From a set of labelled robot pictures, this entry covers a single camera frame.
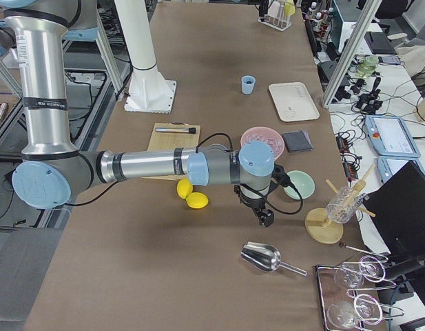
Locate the light blue plastic cup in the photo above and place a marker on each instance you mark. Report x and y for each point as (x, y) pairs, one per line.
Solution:
(246, 88)

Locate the steel muddler black tip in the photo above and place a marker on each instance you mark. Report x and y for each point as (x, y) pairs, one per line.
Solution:
(176, 130)

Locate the white camera pillar base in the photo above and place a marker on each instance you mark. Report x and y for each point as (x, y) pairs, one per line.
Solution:
(148, 90)

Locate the grey folded cloth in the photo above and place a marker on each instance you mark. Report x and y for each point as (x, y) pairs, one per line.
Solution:
(298, 141)

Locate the black glass tray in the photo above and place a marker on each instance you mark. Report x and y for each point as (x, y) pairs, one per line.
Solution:
(330, 293)

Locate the mint green bowl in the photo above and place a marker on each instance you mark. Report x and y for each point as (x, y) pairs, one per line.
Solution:
(303, 182)

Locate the wine glass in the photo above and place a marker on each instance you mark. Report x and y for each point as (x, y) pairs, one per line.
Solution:
(363, 311)
(352, 275)

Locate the wooden cutting board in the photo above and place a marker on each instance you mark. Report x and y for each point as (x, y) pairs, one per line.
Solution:
(170, 140)

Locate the cream rabbit tray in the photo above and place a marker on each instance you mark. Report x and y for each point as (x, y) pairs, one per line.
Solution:
(293, 102)

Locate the metal ice scoop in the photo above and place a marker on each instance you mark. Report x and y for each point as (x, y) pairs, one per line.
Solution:
(266, 258)

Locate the aluminium frame post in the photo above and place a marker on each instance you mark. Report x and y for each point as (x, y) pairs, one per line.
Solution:
(362, 24)

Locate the wooden cup tree stand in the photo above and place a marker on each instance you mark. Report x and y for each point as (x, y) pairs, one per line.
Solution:
(325, 225)

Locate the yellow lemon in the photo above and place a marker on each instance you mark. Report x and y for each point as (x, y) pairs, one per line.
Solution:
(184, 188)
(197, 200)

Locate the white wire cup rack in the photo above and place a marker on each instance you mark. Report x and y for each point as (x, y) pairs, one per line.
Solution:
(279, 23)

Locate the glass mug on stand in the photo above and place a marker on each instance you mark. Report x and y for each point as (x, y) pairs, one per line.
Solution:
(343, 205)

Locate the pink cup on rack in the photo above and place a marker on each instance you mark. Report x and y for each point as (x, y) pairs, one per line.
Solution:
(274, 9)

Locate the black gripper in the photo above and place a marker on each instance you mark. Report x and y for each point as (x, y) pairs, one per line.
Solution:
(263, 9)
(256, 204)

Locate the yellow cup on rack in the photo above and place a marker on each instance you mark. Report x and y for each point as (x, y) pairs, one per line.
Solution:
(289, 9)

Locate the blue teach pendant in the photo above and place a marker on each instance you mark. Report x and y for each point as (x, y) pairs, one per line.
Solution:
(390, 136)
(387, 166)

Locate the pink bowl of ice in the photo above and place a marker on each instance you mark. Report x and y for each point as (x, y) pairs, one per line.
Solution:
(266, 135)

